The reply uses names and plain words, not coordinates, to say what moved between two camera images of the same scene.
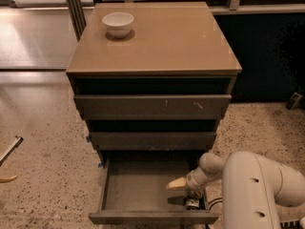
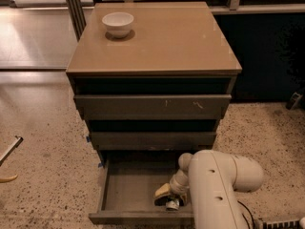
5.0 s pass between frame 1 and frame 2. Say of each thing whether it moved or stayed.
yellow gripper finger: moved
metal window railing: stayed
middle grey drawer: stayed
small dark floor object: stayed
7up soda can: moved
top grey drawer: stayed
